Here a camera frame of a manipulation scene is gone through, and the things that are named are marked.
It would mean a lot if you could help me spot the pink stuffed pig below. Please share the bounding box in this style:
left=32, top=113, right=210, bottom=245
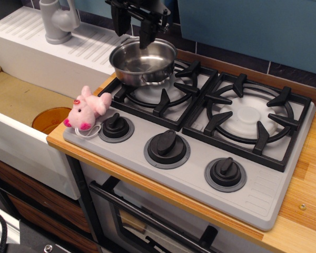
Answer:
left=63, top=85, right=112, bottom=139

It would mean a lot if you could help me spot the grey toy faucet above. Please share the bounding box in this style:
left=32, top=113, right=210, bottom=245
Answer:
left=39, top=0, right=80, bottom=45

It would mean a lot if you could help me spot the black middle stove knob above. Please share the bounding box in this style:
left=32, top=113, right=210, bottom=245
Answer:
left=144, top=129, right=191, bottom=170

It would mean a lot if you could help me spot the black burner grate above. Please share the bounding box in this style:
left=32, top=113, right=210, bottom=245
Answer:
left=98, top=60, right=218, bottom=131
left=182, top=73, right=313, bottom=172

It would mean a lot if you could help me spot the black left stove knob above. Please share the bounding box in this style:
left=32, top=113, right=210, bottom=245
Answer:
left=98, top=113, right=134, bottom=143

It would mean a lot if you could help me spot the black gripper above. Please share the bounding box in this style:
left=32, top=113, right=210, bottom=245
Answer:
left=105, top=1, right=171, bottom=50

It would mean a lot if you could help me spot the black right burner grate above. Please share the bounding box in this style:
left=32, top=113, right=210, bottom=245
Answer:
left=182, top=73, right=313, bottom=172

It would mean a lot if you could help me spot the stainless steel pan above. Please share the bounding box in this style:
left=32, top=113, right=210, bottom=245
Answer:
left=109, top=37, right=177, bottom=87

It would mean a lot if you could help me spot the black left burner grate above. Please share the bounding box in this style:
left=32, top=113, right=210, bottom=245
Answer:
left=98, top=60, right=218, bottom=131

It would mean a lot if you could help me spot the black right stove knob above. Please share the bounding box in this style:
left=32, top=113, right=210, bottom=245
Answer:
left=204, top=157, right=247, bottom=193

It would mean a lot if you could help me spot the wooden drawer cabinet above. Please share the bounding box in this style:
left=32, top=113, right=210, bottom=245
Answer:
left=0, top=161, right=101, bottom=252

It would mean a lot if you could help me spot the grey toy stove top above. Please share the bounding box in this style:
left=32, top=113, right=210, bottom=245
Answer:
left=63, top=102, right=316, bottom=230

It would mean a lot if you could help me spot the black stove knob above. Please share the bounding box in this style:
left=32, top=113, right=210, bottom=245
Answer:
left=98, top=113, right=134, bottom=143
left=144, top=129, right=191, bottom=170
left=204, top=157, right=247, bottom=193

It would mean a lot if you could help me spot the white toy sink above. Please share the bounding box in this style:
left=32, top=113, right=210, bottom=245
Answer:
left=0, top=7, right=126, bottom=200

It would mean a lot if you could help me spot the oven door with handle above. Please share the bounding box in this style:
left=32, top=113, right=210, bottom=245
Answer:
left=87, top=176, right=247, bottom=252

